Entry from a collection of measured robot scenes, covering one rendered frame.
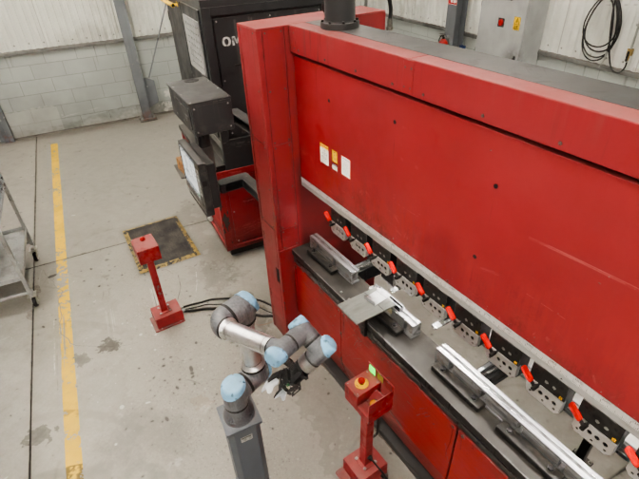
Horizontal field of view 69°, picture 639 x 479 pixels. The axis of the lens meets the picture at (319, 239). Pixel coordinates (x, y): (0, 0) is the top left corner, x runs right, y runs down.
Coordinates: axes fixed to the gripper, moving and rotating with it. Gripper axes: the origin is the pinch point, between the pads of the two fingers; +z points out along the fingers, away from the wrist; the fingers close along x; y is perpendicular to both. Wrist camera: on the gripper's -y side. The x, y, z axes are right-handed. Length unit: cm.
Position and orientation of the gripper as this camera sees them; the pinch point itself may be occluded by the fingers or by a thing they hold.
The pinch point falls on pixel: (269, 392)
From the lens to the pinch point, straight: 197.2
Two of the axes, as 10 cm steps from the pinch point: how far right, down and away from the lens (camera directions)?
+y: 1.4, 5.1, -8.5
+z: -6.8, 6.7, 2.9
